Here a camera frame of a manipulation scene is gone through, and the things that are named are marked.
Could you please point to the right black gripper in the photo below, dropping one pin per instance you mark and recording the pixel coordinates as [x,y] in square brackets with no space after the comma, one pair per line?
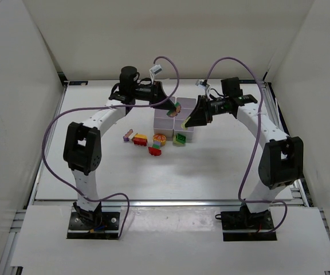
[205,109]

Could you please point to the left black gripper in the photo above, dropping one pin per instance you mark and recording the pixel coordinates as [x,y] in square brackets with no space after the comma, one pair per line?
[158,91]

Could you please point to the purple butterfly wing lego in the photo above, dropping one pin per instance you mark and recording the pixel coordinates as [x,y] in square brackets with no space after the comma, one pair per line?
[128,136]

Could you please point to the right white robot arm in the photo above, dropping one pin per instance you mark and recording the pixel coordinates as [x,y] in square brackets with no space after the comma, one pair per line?
[281,161]

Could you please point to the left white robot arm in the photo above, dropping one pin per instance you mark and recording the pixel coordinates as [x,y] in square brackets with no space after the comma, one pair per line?
[82,149]

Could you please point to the left white divided container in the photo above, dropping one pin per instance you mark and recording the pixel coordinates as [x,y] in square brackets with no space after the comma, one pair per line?
[162,123]

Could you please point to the green and lime lego stack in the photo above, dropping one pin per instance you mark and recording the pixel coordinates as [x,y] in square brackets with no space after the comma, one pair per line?
[179,139]

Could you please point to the yellow oval printed lego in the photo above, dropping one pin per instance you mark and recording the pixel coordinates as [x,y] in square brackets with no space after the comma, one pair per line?
[160,138]

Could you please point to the yellow and red lego stack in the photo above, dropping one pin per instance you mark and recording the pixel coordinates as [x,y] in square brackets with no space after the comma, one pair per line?
[140,140]

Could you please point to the lilac green red lego stack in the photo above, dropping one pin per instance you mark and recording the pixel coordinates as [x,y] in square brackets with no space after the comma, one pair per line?
[155,149]

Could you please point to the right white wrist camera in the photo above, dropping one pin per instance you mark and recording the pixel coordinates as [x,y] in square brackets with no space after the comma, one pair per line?
[202,84]

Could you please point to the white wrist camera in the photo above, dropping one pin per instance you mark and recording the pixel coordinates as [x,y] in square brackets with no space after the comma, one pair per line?
[202,84]
[156,69]

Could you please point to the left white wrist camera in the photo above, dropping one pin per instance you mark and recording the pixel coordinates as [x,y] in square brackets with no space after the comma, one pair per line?
[156,69]

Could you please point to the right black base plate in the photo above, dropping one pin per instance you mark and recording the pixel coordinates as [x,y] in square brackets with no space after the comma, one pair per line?
[238,227]

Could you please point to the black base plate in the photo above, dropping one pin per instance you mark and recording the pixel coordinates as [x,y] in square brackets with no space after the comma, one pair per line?
[238,227]
[106,227]

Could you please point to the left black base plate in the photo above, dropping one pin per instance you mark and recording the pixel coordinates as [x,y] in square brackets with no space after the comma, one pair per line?
[106,227]

